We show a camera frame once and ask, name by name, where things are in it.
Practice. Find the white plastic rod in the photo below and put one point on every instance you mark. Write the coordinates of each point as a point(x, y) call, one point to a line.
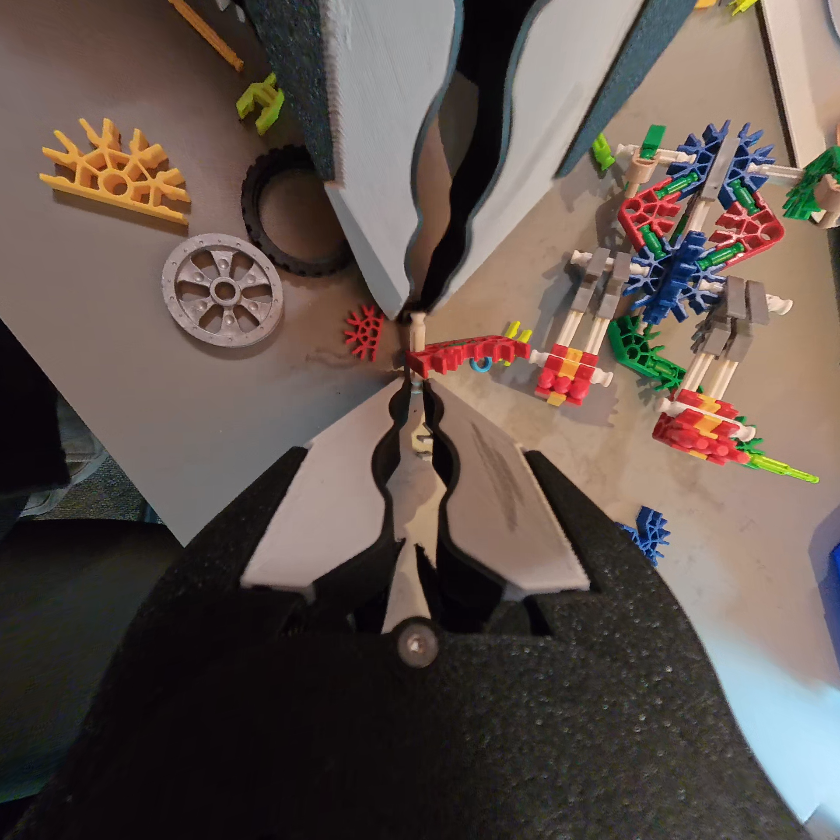
point(417, 331)

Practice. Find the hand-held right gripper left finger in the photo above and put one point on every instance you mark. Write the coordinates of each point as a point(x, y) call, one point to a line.
point(321, 518)

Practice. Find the orange half-circle connector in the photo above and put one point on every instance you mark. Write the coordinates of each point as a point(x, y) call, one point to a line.
point(118, 180)

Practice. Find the grey wheel hub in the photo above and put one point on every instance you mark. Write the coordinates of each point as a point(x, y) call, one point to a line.
point(170, 289)

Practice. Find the lime green plastic rod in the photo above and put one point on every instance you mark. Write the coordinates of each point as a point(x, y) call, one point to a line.
point(604, 152)

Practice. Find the red toothed strip connector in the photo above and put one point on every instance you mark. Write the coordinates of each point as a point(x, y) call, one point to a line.
point(459, 354)

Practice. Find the black rubber tyre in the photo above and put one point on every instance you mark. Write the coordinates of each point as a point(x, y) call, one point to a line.
point(251, 203)

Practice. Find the blue snowflake connector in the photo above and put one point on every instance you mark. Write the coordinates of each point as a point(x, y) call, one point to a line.
point(649, 531)

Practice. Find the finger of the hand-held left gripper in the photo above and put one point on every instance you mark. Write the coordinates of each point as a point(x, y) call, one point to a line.
point(380, 131)
point(558, 98)

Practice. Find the yellow clip connector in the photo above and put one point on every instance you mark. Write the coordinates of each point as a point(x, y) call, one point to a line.
point(745, 5)
point(518, 331)
point(261, 105)

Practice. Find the person's dark clothing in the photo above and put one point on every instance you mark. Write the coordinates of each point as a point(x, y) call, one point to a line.
point(26, 394)

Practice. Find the orange plastic rod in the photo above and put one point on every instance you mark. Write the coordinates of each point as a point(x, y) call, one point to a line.
point(210, 39)

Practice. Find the blue plastic bin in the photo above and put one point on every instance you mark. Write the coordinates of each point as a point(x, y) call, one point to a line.
point(835, 568)

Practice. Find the multicoloured construction toy model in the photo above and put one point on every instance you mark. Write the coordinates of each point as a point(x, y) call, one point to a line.
point(676, 275)

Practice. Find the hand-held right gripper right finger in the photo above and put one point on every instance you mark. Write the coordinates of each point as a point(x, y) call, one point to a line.
point(518, 525)

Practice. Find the small red snowflake connector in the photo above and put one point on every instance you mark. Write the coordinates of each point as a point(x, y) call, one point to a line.
point(364, 331)

